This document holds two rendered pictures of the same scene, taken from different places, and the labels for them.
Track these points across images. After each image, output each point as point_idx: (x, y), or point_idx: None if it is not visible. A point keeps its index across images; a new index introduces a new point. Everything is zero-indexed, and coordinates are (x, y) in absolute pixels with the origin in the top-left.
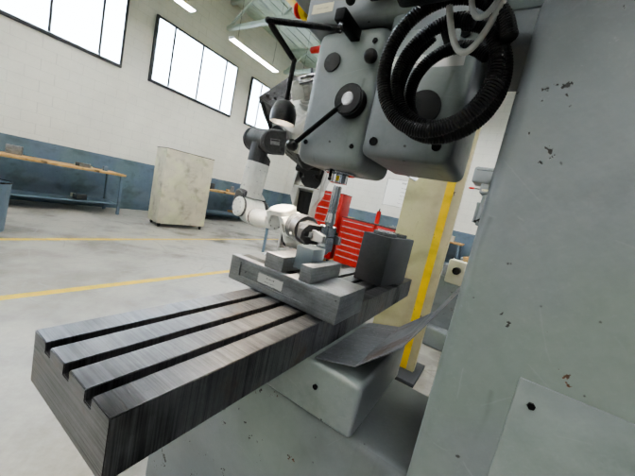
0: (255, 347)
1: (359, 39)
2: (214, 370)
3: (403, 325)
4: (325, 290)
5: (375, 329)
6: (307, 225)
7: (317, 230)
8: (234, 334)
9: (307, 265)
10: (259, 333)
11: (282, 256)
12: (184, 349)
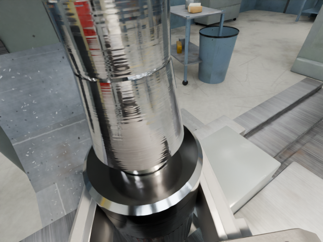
0: (262, 107)
1: None
2: (280, 92)
3: (37, 180)
4: (197, 119)
5: (73, 202)
6: (309, 239)
7: (211, 197)
8: (284, 118)
9: (234, 121)
10: (263, 120)
11: (303, 168)
12: (310, 104)
